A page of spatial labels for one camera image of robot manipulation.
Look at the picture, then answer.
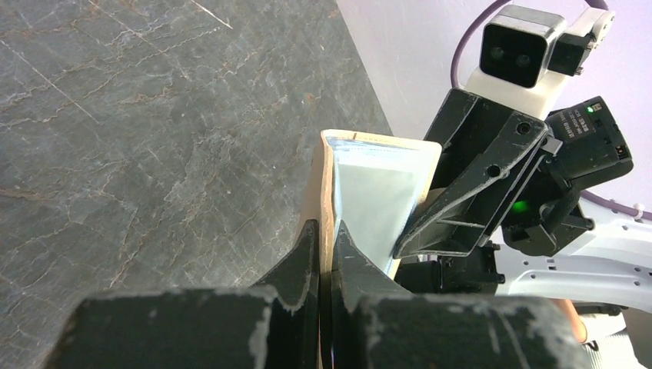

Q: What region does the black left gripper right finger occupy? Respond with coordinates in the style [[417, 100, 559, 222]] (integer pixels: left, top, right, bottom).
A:
[[331, 224, 586, 368]]

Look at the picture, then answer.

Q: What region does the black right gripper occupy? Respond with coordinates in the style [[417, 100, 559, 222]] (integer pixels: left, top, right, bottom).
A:
[[394, 88, 634, 258]]

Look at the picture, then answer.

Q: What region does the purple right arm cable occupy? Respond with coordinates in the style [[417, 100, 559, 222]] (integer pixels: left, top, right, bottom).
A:
[[451, 0, 652, 222]]

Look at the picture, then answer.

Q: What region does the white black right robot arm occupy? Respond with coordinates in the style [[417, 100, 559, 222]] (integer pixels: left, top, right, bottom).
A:
[[323, 88, 651, 368]]

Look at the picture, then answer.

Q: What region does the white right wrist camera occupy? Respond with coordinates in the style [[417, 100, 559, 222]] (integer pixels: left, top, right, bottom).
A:
[[462, 1, 615, 120]]

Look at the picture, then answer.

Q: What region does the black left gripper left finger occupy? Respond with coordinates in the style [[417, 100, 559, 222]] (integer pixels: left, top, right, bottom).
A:
[[45, 220, 319, 368]]

